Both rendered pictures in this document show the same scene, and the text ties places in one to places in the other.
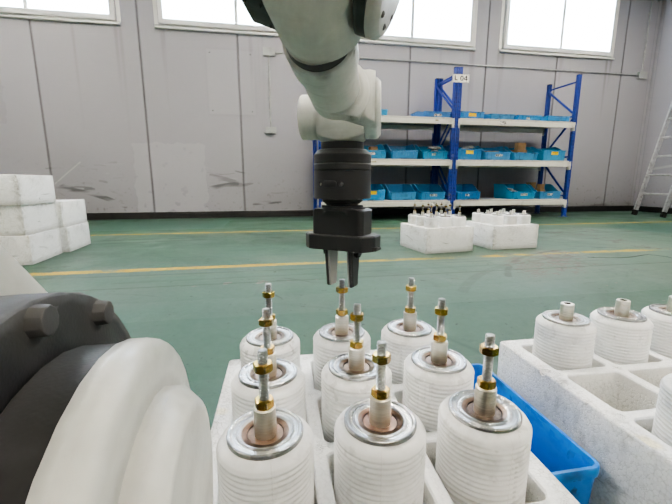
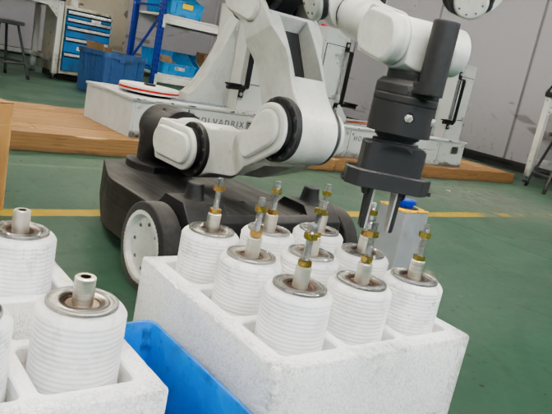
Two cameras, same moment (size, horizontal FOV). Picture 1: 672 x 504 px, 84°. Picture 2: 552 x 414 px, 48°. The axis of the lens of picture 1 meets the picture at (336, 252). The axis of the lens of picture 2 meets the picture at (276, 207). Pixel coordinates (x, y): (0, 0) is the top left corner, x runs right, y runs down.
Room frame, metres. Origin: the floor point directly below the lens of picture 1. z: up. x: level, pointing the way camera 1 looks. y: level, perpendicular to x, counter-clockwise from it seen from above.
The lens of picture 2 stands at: (1.26, -0.57, 0.53)
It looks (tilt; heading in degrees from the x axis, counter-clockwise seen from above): 13 degrees down; 150
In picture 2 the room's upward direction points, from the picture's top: 11 degrees clockwise
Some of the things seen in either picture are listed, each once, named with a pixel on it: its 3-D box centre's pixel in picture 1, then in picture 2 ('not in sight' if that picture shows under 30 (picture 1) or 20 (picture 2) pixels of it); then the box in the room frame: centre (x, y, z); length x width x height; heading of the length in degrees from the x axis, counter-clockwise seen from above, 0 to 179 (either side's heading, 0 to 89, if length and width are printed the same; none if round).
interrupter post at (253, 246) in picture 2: (439, 351); (253, 247); (0.48, -0.14, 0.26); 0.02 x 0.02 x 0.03
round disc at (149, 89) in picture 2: not in sight; (149, 89); (-1.85, 0.37, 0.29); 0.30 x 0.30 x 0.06
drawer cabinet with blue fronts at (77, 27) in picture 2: not in sight; (75, 44); (-5.31, 0.61, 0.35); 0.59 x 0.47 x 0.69; 11
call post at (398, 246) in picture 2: not in sight; (385, 281); (0.35, 0.25, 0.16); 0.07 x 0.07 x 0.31; 9
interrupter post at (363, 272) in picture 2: (341, 325); (363, 273); (0.58, -0.01, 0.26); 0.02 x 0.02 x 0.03
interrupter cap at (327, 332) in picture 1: (341, 332); (361, 281); (0.58, -0.01, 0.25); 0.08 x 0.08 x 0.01
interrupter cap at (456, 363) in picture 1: (438, 360); (251, 255); (0.48, -0.14, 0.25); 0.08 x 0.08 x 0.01
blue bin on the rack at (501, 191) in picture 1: (513, 191); not in sight; (5.54, -2.62, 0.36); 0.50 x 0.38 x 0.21; 10
